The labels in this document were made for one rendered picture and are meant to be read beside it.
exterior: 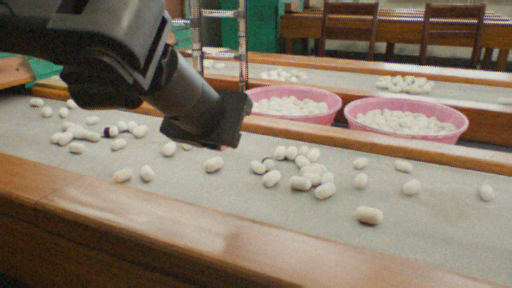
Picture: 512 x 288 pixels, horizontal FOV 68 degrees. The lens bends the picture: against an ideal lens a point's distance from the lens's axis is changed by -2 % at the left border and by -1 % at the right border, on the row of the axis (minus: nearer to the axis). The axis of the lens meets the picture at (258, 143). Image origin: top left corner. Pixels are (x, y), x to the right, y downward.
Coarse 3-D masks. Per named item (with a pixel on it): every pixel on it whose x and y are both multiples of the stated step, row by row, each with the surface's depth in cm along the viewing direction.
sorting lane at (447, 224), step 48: (0, 144) 79; (48, 144) 79; (96, 144) 79; (144, 144) 79; (240, 144) 79; (288, 144) 79; (192, 192) 61; (240, 192) 61; (288, 192) 61; (336, 192) 61; (384, 192) 61; (432, 192) 61; (336, 240) 50; (384, 240) 50; (432, 240) 50; (480, 240) 50
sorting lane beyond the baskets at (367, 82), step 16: (224, 64) 152; (256, 64) 152; (288, 80) 128; (320, 80) 129; (336, 80) 129; (352, 80) 129; (368, 80) 129; (432, 96) 111; (448, 96) 111; (464, 96) 111; (480, 96) 111; (496, 96) 111
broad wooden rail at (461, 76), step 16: (272, 64) 150; (288, 64) 147; (304, 64) 145; (320, 64) 142; (336, 64) 141; (352, 64) 140; (368, 64) 141; (384, 64) 141; (400, 64) 141; (432, 80) 128; (448, 80) 126; (464, 80) 124; (480, 80) 122; (496, 80) 120
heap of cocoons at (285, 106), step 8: (256, 104) 103; (264, 104) 102; (272, 104) 103; (280, 104) 104; (288, 104) 103; (296, 104) 106; (304, 104) 102; (312, 104) 104; (320, 104) 104; (272, 112) 97; (280, 112) 97; (288, 112) 97; (296, 112) 97; (304, 112) 98; (312, 112) 99; (320, 112) 98
